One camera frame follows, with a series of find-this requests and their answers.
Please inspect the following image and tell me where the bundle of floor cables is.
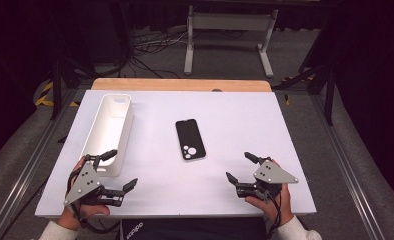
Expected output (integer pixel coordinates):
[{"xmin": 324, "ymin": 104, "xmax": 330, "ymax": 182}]
[{"xmin": 130, "ymin": 29, "xmax": 190, "ymax": 80}]

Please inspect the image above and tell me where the black metal stand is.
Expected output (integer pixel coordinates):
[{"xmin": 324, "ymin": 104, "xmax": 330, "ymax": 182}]
[
  {"xmin": 271, "ymin": 62, "xmax": 337, "ymax": 127},
  {"xmin": 49, "ymin": 58, "xmax": 97, "ymax": 121}
]

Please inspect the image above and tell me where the yellow black floor tape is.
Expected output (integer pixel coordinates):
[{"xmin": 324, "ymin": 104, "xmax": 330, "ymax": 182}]
[{"xmin": 34, "ymin": 81, "xmax": 80, "ymax": 108}]

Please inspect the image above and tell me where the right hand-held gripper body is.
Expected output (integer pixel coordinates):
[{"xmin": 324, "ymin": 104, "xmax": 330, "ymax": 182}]
[{"xmin": 235, "ymin": 156, "xmax": 300, "ymax": 202}]

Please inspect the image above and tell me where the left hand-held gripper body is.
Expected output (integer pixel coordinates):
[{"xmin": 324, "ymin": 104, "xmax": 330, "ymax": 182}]
[{"xmin": 63, "ymin": 153, "xmax": 125, "ymax": 208}]

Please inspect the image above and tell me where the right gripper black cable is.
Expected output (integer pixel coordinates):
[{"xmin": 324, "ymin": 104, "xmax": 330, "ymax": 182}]
[{"xmin": 264, "ymin": 190, "xmax": 285, "ymax": 240}]

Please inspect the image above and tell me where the white plastic storage box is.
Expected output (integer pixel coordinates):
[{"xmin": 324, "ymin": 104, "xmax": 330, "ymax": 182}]
[{"xmin": 79, "ymin": 93, "xmax": 135, "ymax": 178}]

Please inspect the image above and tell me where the person's dark clothing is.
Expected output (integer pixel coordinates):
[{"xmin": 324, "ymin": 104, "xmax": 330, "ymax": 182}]
[{"xmin": 120, "ymin": 216, "xmax": 268, "ymax": 240}]

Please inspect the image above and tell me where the white metal stand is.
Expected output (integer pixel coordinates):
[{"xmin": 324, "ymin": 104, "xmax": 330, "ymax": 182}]
[{"xmin": 183, "ymin": 4, "xmax": 280, "ymax": 79}]

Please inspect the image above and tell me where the person's right hand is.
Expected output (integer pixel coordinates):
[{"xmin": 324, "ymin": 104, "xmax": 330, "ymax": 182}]
[{"xmin": 244, "ymin": 183, "xmax": 295, "ymax": 228}]

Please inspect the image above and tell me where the person's left hand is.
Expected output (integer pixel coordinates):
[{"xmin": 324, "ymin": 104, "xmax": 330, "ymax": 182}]
[{"xmin": 57, "ymin": 156, "xmax": 111, "ymax": 231}]

